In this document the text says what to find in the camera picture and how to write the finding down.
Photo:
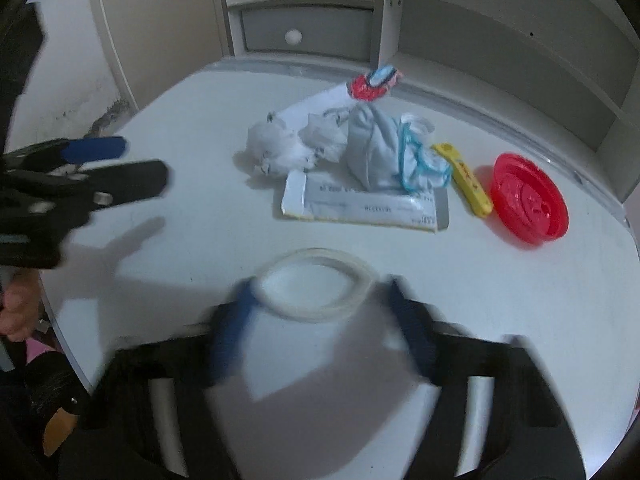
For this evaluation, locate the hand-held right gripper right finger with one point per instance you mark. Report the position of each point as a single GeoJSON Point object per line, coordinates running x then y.
{"type": "Point", "coordinates": [415, 335]}

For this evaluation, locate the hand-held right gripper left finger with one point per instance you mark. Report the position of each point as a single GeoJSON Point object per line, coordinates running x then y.
{"type": "Point", "coordinates": [227, 340]}

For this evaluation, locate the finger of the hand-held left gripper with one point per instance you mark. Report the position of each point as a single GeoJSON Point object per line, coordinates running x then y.
{"type": "Point", "coordinates": [95, 147]}
{"type": "Point", "coordinates": [130, 182]}

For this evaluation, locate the person's left hand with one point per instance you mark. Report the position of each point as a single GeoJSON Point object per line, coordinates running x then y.
{"type": "Point", "coordinates": [20, 310]}

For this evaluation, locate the white door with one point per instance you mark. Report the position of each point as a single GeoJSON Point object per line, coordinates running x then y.
{"type": "Point", "coordinates": [160, 25]}

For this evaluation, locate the white flat plastic packet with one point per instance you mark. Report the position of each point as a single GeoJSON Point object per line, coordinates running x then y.
{"type": "Point", "coordinates": [360, 205]}

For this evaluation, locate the crumpled white plastic bag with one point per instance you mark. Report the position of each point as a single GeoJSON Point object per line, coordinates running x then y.
{"type": "Point", "coordinates": [277, 147]}

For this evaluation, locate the small yellow packet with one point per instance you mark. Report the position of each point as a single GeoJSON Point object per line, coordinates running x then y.
{"type": "Point", "coordinates": [465, 180]}

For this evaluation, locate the red plastic lid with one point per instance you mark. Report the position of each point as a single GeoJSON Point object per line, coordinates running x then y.
{"type": "Point", "coordinates": [530, 200]}

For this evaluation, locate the crumpled light-blue wrapper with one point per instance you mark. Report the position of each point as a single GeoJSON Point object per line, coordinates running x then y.
{"type": "Point", "coordinates": [380, 155]}

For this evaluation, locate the crumpled white tissue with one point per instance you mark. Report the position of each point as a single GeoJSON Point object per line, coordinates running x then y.
{"type": "Point", "coordinates": [325, 135]}

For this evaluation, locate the white drawer knob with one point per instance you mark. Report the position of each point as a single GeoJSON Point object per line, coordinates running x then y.
{"type": "Point", "coordinates": [293, 36]}

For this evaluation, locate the grey drawer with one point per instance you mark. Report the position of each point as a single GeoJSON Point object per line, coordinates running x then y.
{"type": "Point", "coordinates": [320, 30]}

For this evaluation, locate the red blue crumpled wrapper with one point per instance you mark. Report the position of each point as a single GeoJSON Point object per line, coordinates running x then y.
{"type": "Point", "coordinates": [372, 85]}

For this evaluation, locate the white desk shelf unit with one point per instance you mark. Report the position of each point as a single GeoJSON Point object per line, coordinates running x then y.
{"type": "Point", "coordinates": [500, 25]}

